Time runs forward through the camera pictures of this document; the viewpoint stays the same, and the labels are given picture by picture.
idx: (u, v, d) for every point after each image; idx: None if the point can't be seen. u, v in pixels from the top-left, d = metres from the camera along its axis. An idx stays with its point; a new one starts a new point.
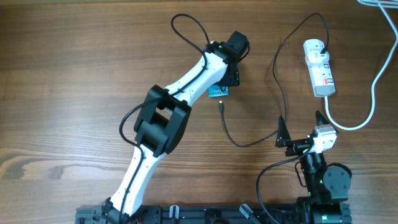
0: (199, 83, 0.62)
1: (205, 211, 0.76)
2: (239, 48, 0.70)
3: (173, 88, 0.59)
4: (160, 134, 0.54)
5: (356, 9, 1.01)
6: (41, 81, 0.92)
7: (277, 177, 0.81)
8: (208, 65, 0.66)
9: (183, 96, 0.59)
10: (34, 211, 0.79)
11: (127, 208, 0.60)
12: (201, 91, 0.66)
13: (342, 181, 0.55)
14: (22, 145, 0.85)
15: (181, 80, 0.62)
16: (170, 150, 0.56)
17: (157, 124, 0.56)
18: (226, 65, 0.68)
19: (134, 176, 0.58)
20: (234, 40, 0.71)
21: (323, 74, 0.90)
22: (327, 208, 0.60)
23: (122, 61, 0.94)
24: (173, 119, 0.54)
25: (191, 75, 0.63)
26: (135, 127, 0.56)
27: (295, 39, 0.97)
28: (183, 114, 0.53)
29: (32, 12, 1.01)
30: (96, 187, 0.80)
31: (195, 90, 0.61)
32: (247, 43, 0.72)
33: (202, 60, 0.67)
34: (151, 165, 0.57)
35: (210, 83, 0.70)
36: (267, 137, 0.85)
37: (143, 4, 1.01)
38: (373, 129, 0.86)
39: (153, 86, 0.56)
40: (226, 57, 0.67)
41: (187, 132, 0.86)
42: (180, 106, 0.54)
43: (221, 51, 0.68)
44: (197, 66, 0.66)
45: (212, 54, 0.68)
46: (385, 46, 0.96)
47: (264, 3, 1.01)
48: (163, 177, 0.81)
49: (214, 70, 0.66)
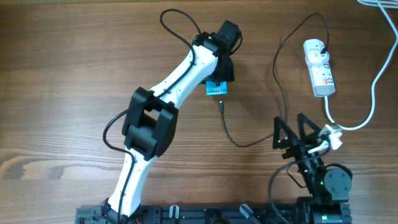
0: (186, 81, 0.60)
1: (205, 211, 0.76)
2: (231, 39, 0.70)
3: (159, 89, 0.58)
4: (149, 138, 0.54)
5: (356, 9, 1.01)
6: (41, 81, 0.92)
7: (277, 177, 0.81)
8: (196, 60, 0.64)
9: (170, 98, 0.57)
10: (34, 211, 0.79)
11: (125, 210, 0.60)
12: (191, 88, 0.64)
13: (343, 183, 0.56)
14: (22, 145, 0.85)
15: (167, 79, 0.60)
16: (160, 153, 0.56)
17: (145, 128, 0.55)
18: (216, 56, 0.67)
19: (128, 179, 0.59)
20: (225, 30, 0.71)
21: (323, 74, 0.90)
22: (327, 207, 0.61)
23: (122, 61, 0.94)
24: (160, 123, 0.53)
25: (178, 73, 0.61)
26: (123, 131, 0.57)
27: (295, 39, 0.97)
28: (170, 117, 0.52)
29: (32, 12, 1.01)
30: (95, 187, 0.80)
31: (182, 90, 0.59)
32: (238, 33, 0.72)
33: (190, 55, 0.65)
34: (143, 168, 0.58)
35: (201, 77, 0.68)
36: (267, 137, 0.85)
37: (143, 4, 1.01)
38: (373, 129, 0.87)
39: (138, 89, 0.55)
40: (216, 49, 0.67)
41: (187, 132, 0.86)
42: (167, 108, 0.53)
43: (211, 42, 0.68)
44: (185, 63, 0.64)
45: (202, 46, 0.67)
46: (385, 46, 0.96)
47: (264, 3, 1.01)
48: (163, 177, 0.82)
49: (203, 65, 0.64)
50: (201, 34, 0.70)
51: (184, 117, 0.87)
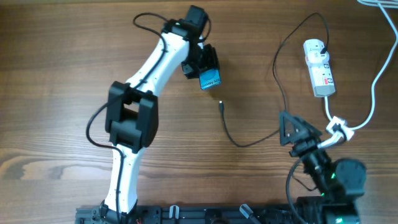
0: (161, 68, 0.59)
1: (205, 212, 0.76)
2: (199, 23, 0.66)
3: (134, 81, 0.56)
4: (134, 130, 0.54)
5: (356, 9, 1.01)
6: (41, 81, 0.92)
7: (276, 177, 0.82)
8: (167, 47, 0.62)
9: (147, 88, 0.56)
10: (34, 211, 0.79)
11: (123, 206, 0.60)
12: (168, 74, 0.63)
13: (356, 175, 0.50)
14: (22, 145, 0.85)
15: (142, 70, 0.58)
16: (148, 143, 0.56)
17: (128, 121, 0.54)
18: (187, 42, 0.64)
19: (120, 175, 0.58)
20: (191, 14, 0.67)
21: (323, 74, 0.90)
22: (340, 208, 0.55)
23: (122, 61, 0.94)
24: (142, 113, 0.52)
25: (152, 61, 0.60)
26: (106, 129, 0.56)
27: (295, 39, 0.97)
28: (150, 105, 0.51)
29: (32, 12, 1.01)
30: (95, 187, 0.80)
31: (158, 77, 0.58)
32: (205, 17, 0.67)
33: (160, 42, 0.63)
34: (133, 162, 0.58)
35: (176, 64, 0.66)
36: (267, 137, 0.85)
37: (143, 4, 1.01)
38: (373, 129, 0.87)
39: (114, 82, 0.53)
40: (185, 34, 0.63)
41: (187, 132, 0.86)
42: (146, 96, 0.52)
43: (179, 28, 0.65)
44: (156, 51, 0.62)
45: (171, 33, 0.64)
46: (385, 46, 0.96)
47: (264, 2, 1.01)
48: (163, 177, 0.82)
49: (175, 51, 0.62)
50: (168, 22, 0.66)
51: (184, 117, 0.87)
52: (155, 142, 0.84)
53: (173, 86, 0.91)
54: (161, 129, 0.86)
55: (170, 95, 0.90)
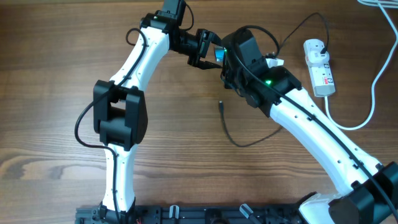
0: (144, 63, 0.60)
1: (204, 212, 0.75)
2: (176, 13, 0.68)
3: (118, 78, 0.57)
4: (124, 127, 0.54)
5: (355, 9, 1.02)
6: (41, 81, 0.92)
7: (277, 177, 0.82)
8: (148, 42, 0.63)
9: (131, 83, 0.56)
10: (34, 211, 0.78)
11: (121, 206, 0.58)
12: (151, 68, 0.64)
13: (253, 54, 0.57)
14: (22, 145, 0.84)
15: (124, 66, 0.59)
16: (138, 140, 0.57)
17: (117, 119, 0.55)
18: (166, 34, 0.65)
19: (115, 175, 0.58)
20: (168, 4, 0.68)
21: (323, 74, 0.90)
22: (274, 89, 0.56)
23: (122, 61, 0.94)
24: (130, 109, 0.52)
25: (133, 58, 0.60)
26: (96, 129, 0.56)
27: (295, 39, 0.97)
28: (137, 100, 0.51)
29: (33, 12, 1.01)
30: (96, 187, 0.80)
31: (142, 73, 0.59)
32: (183, 5, 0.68)
33: (140, 37, 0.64)
34: (127, 160, 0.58)
35: (158, 57, 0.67)
36: (267, 137, 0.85)
37: (143, 4, 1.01)
38: (373, 129, 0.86)
39: (97, 81, 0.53)
40: (164, 27, 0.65)
41: (187, 132, 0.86)
42: (132, 93, 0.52)
43: (157, 21, 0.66)
44: (137, 46, 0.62)
45: (150, 27, 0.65)
46: (385, 46, 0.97)
47: (263, 3, 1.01)
48: (161, 177, 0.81)
49: (155, 45, 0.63)
50: (146, 17, 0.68)
51: (184, 117, 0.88)
52: (154, 142, 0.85)
53: (173, 86, 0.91)
54: (161, 129, 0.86)
55: (170, 95, 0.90)
